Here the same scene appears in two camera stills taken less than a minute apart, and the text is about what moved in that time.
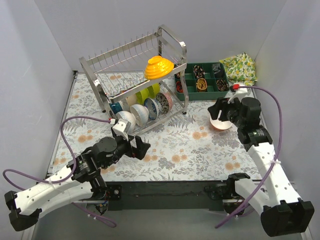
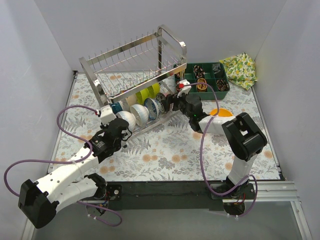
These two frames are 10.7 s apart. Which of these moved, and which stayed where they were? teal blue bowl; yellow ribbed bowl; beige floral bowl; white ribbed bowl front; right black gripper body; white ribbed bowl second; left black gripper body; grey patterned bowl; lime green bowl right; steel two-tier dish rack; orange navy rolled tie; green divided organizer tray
Moved: right black gripper body; yellow ribbed bowl; left black gripper body
Stayed: green divided organizer tray; orange navy rolled tie; steel two-tier dish rack; grey patterned bowl; white ribbed bowl front; white ribbed bowl second; lime green bowl right; beige floral bowl; teal blue bowl
